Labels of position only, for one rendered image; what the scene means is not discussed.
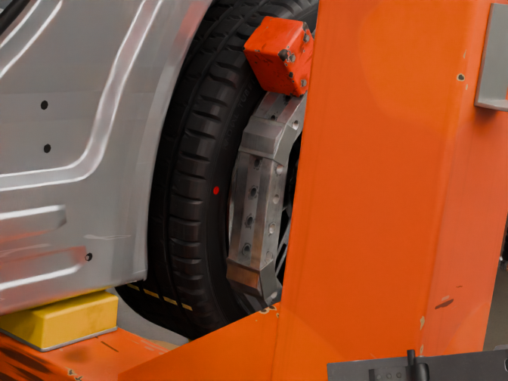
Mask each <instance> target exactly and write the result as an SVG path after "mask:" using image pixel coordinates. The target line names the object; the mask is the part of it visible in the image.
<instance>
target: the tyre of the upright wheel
mask: <svg viewBox="0 0 508 381"><path fill-rule="evenodd" d="M318 6H319V0H213V1H212V4H211V5H210V6H209V9H208V11H207V12H206V14H205V16H204V18H203V20H202V22H201V24H200V26H199V28H198V30H197V33H196V35H195V36H194V39H193V41H192V43H191V45H190V48H189V50H188V53H187V56H186V58H185V60H184V63H183V65H182V68H181V71H180V73H179V76H178V80H177V82H176V84H175V88H174V91H173V94H172V98H171V100H170V104H169V108H168V111H167V114H166V119H165V122H164V126H163V131H162V134H161V138H160V144H159V148H158V152H157V156H156V163H155V168H154V173H153V182H152V188H151V194H150V207H149V216H148V229H147V260H148V271H147V279H146V280H144V279H143V280H140V281H136V282H133V283H127V284H125V285H122V286H118V287H114V288H115V290H116V291H117V292H118V294H119V295H120V296H121V298H122V299H123V300H124V302H125V303H126V304H127V305H128V306H129V307H130V308H132V310H133V311H135V312H136V313H137V314H139V315H140V316H142V317H143V318H144V319H146V320H148V321H149V322H151V323H154V324H156V325H158V326H160V327H163V328H165V329H167V330H170V331H172V332H174V333H177V334H179V335H181V336H184V337H186V338H188V339H191V340H195V339H198V338H200V337H202V336H205V335H206V334H209V333H211V332H213V331H216V330H218V329H220V328H222V327H225V326H227V325H229V324H232V323H233V322H235V321H238V320H240V319H242V318H245V317H247V316H249V315H251V313H250V312H249V310H248V308H247V307H246V306H245V304H244V303H243V301H242V300H241V298H240V297H239V296H238V294H237V292H236V291H235V290H233V289H231V285H230V282H229V281H228V279H227V278H226V275H227V268H228V267H227V263H226V258H227V250H226V242H225V213H226V203H227V196H228V187H229V182H230V178H231V171H232V168H233V164H234V159H235V156H236V153H237V149H238V146H239V143H240V140H241V138H242V135H243V130H244V129H245V128H246V124H247V122H248V120H249V118H250V116H251V113H252V111H253V109H254V107H255V105H256V103H257V102H258V100H259V98H260V96H261V95H262V92H263V91H264V90H263V89H262V87H261V86H260V84H259V81H258V80H257V78H256V75H255V73H254V72H253V70H252V68H251V66H250V65H249V62H248V60H247V59H246V56H245V54H244V53H243V49H242V47H243V46H244V44H245V43H246V41H247V40H248V39H249V37H250V36H251V35H252V34H253V32H254V31H255V30H256V28H257V27H258V25H259V24H260V23H261V22H262V20H263V19H264V17H266V16H269V17H278V18H283V19H288V20H297V21H303V22H306V23H307V25H308V28H309V30H310V33H311V34H312V33H313V32H314V30H315V28H316V23H317V17H318Z"/></svg>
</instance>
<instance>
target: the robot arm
mask: <svg viewBox="0 0 508 381"><path fill-rule="evenodd" d="M327 378H328V381H508V344H506V345H497V346H496V347H495V348H494V350H491V351H483V352H468V353H460V354H452V355H437V356H429V357H426V356H424V355H418V356H417V357H416V355H415V350H413V349H410V350H407V356H404V357H394V358H377V359H368V360H359V361H342V362H333V363H327Z"/></svg>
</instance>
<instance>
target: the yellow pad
mask: <svg viewBox="0 0 508 381"><path fill-rule="evenodd" d="M117 307H118V297H117V296H115V295H113V294H111V293H108V292H106V291H103V290H101V291H97V292H95V293H89V294H86V295H83V296H77V297H74V298H71V299H66V300H63V301H59V302H54V303H51V304H47V305H43V306H39V307H36V308H31V309H27V310H24V311H19V312H16V313H13V314H7V315H4V316H1V317H0V332H1V333H3V334H5V335H7V336H9V337H11V338H13V339H16V340H17V341H19V342H22V343H23V344H25V345H28V346H29V347H31V348H34V349H35V350H37V351H39V352H48V351H51V350H54V349H56V348H61V347H64V346H66V345H71V344H73V343H76V342H81V341H83V340H86V339H90V338H93V337H96V336H100V335H103V334H105V333H110V332H113V331H115V330H117V329H118V326H117V325H116V316H117Z"/></svg>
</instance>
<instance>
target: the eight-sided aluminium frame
mask: <svg viewBox="0 0 508 381"><path fill-rule="evenodd" d="M307 93H308V91H307V92H306V93H305V94H304V96H303V97H302V98H297V97H293V96H289V95H285V94H278V93H274V92H270V94H269V95H268V96H267V97H266V99H265V101H264V102H263V103H262V105H261V106H260V108H259V109H258V110H257V112H256V114H255V115H254V116H251V117H250V119H249V122H248V125H247V126H246V128H245V129H244V130H243V136H242V141H241V143H240V147H239V149H238V150H239V151H240V162H239V169H238V176H237V189H236V196H235V202H234V215H233V222H232V229H231V242H230V249H229V255H228V257H227V258H226V263H227V267H228V268H227V275H226V278H227V279H228V281H229V282H230V285H231V289H233V290H235V291H236V292H237V294H238V296H239V297H240V298H241V300H242V301H243V303H244V304H245V306H246V307H247V308H248V310H249V312H250V313H251V314H254V313H256V312H257V311H261V310H262V309H264V308H267V307H269V306H271V305H273V304H276V303H278V302H280V300H281V294H282V288H283V287H282V286H281V284H280V282H279V280H278V279H277V277H276V275H275V263H276V257H277V245H278V239H279V233H280V222H281V216H282V209H283V198H284V191H285V185H286V179H287V167H288V161H289V155H290V151H291V149H292V146H293V143H294V142H295V140H296V139H297V138H298V136H299V134H300V133H301V131H302V130H303V123H304V117H305V106H306V100H307Z"/></svg>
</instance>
